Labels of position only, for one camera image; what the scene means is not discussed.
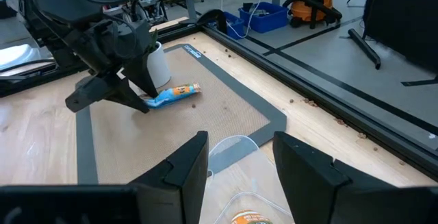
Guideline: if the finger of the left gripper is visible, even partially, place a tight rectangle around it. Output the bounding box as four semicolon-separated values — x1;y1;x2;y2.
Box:
120;53;159;99
101;77;151;114

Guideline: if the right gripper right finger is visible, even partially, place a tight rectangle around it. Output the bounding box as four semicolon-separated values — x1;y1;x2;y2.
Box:
272;131;426;224

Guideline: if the green orange granola bar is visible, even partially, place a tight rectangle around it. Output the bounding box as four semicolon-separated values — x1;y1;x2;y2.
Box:
231;210;274;224

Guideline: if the light blue orange granola bar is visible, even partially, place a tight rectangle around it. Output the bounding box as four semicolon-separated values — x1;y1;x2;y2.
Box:
139;82;202;110

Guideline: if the black partition panel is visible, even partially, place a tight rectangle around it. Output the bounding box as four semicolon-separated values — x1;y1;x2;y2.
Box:
347;0;438;88

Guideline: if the orange shop vacuum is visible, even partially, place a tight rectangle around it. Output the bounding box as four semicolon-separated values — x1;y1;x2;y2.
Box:
282;0;344;30

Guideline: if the grey silicone baking mat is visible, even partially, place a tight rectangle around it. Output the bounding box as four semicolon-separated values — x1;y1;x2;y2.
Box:
75;43;287;186

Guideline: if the white cable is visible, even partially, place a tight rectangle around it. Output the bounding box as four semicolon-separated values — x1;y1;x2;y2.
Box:
220;0;268;39

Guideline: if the small plant in white pot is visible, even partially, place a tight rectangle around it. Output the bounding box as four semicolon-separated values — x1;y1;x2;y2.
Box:
146;28;172;90

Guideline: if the black aluminium table frame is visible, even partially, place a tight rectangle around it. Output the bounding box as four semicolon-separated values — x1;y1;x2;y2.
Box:
0;8;438;180

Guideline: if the clear plastic bin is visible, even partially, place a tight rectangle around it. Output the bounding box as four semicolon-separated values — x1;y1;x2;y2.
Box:
200;134;296;224

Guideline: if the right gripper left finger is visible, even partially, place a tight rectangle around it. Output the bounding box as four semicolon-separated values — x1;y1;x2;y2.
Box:
128;130;210;224

